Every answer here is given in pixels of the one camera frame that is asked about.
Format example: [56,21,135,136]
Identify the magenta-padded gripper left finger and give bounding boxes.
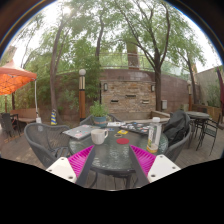
[45,144,97,188]

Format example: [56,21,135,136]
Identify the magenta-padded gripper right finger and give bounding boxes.
[128,144,182,188]

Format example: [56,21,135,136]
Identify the clear plastic bottle white cap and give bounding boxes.
[146,116,163,155]

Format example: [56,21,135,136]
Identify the silver laptop with stickers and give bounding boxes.
[62,124,101,140]

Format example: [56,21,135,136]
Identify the flat round red coaster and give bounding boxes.
[115,137,131,146]

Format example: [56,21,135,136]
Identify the white ribbed mug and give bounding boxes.
[90,128,109,146]

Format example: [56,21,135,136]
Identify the black backpack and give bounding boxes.
[162,109,191,147]

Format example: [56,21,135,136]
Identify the blue yellow striped cone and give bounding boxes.
[50,109,58,126]

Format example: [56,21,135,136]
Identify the green plant in teal pot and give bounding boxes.
[89,100,109,128]

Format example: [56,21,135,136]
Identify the white sticker sheet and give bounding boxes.
[106,121,123,128]

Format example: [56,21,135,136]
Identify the wooden bench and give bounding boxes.
[9,107,38,125]

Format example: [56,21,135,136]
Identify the round dark patio table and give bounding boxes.
[184,110,212,152]

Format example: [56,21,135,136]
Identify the black metal chair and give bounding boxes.
[199,113,223,156]

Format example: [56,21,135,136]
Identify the dark patio chair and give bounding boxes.
[0,112,21,141]

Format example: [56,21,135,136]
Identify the large dark-trunked tree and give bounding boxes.
[109,0,209,113]

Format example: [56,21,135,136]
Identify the tall leaning tree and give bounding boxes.
[19,3,98,125]

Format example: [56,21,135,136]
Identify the orange canopy tent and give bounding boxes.
[0,59,43,124]

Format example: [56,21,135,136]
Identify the closed maroon umbrella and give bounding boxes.
[215,66,224,118]

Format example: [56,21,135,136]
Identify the wooden lamp post with globe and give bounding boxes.
[78,68,87,122]
[186,79,194,112]

